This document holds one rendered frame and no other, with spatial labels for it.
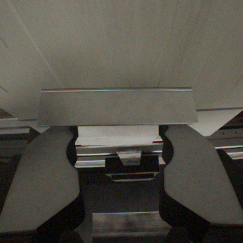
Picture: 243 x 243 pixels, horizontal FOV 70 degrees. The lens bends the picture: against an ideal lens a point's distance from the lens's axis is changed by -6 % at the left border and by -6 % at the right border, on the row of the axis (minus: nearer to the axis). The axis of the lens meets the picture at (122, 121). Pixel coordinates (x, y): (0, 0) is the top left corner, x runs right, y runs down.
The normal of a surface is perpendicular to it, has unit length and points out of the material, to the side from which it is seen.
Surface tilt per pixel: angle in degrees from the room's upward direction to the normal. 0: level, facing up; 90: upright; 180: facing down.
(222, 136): 90
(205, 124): 0
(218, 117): 0
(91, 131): 0
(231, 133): 90
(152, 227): 90
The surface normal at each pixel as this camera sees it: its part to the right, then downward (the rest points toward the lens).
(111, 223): -0.07, -0.34
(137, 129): 0.04, 0.94
